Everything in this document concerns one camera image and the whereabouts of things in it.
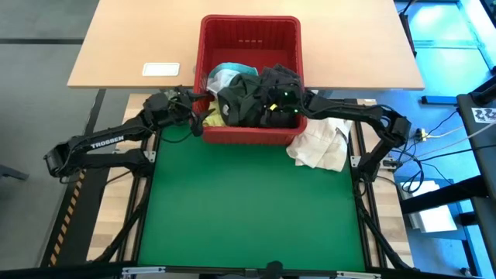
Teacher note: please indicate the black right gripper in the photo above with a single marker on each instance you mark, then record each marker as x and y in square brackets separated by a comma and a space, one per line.
[288, 101]

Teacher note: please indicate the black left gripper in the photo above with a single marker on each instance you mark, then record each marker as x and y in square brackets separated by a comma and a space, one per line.
[178, 108]

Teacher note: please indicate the dark green polo shirt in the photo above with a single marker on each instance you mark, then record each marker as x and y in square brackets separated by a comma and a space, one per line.
[240, 102]

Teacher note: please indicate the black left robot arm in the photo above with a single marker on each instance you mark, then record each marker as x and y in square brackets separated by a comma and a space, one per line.
[104, 141]

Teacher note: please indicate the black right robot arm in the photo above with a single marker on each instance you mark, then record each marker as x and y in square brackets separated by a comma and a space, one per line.
[348, 110]

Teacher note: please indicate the red plastic laundry bin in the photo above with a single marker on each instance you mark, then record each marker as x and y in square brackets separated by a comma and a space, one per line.
[248, 35]

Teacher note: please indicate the yellow garment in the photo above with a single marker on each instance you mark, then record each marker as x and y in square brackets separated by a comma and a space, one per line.
[213, 118]

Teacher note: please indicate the pale teal white garment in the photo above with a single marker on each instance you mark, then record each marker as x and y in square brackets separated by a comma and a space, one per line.
[224, 75]

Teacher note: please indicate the white rectangular label plate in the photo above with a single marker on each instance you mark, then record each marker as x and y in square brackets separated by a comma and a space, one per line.
[160, 69]

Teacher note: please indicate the cream white garment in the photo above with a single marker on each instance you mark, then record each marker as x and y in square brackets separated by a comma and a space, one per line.
[321, 143]

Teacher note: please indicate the light wooden desk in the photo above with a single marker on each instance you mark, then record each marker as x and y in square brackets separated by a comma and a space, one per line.
[128, 38]

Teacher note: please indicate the green table mat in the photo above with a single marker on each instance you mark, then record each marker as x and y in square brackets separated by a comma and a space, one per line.
[248, 201]

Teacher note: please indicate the yellow power plug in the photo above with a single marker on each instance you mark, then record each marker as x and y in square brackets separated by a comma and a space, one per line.
[422, 135]

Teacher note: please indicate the black desk foot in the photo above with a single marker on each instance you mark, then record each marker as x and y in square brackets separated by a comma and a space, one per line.
[407, 27]

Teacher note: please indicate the black hazard striped platform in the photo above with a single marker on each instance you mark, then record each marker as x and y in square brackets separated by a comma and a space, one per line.
[77, 217]

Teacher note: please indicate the white box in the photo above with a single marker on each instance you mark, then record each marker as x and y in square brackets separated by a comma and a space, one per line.
[430, 217]

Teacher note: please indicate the black metal beam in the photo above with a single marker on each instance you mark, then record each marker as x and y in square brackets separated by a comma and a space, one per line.
[445, 197]

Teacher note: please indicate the white marker tag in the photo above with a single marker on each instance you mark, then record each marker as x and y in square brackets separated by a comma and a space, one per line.
[484, 115]

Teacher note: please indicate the grey chair base leg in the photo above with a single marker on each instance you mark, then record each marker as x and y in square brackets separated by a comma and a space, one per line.
[13, 173]

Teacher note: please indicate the black side table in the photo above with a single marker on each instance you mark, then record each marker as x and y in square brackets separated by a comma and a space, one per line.
[484, 162]

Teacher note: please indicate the black table-level camera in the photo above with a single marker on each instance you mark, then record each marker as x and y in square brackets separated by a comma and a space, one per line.
[273, 269]

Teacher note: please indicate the silver metal bracket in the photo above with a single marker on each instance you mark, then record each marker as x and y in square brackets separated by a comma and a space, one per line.
[358, 275]
[143, 270]

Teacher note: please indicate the black aluminium table frame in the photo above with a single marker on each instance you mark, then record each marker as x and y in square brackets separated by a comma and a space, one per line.
[97, 271]

